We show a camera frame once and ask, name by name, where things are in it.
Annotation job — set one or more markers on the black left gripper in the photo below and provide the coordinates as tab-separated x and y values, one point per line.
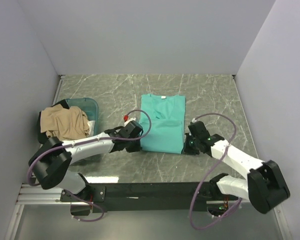
137	147

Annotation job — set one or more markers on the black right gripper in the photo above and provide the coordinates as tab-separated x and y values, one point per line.
187	150

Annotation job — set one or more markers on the teal t-shirt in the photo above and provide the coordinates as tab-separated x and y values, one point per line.
166	121

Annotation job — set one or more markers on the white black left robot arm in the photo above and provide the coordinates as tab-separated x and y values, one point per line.
50	164

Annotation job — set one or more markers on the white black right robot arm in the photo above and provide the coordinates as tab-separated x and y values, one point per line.
262	182

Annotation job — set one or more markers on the white t-shirt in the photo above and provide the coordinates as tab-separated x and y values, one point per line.
91	125

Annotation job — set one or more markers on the teal plastic laundry bin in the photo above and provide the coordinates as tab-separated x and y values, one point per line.
89	106

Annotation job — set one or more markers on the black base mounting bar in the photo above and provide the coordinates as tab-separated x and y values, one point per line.
150	196

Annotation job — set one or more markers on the beige t-shirt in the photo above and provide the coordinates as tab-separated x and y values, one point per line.
64	123

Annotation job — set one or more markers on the black t-shirt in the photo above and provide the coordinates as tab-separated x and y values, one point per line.
42	137

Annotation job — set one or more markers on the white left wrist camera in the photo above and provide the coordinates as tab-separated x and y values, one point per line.
128	119

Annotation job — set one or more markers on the aluminium frame rail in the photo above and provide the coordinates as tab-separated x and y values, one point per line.
39	215

